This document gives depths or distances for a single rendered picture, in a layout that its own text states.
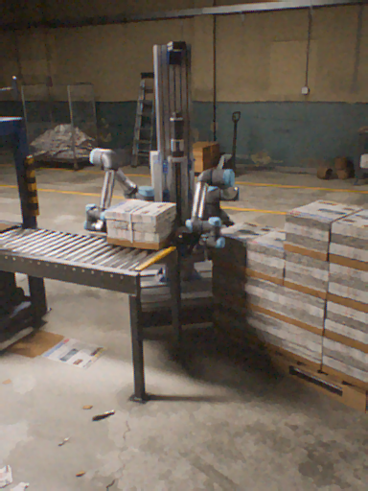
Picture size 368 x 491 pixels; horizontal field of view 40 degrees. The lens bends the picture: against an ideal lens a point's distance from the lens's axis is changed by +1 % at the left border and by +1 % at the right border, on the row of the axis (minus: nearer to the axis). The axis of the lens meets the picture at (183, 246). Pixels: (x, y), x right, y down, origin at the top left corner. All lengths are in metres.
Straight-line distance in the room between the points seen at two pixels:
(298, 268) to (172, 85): 1.65
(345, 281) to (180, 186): 1.55
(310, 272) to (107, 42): 9.13
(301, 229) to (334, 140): 6.85
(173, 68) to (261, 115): 6.29
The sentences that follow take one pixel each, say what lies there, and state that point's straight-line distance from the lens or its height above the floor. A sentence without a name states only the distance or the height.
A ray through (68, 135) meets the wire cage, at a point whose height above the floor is 0.70.
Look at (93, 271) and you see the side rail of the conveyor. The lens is 2.93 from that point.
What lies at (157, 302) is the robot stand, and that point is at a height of 0.20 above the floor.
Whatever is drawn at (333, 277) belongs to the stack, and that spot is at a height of 0.75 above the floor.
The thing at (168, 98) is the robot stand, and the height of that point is 1.67.
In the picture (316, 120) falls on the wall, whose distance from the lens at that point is 9.77.
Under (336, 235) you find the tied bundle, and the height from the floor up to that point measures 0.99.
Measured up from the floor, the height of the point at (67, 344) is 0.01.
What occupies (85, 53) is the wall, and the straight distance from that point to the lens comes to 11.82.
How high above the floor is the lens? 1.83
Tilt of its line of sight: 19 degrees down
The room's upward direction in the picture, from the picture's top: 1 degrees counter-clockwise
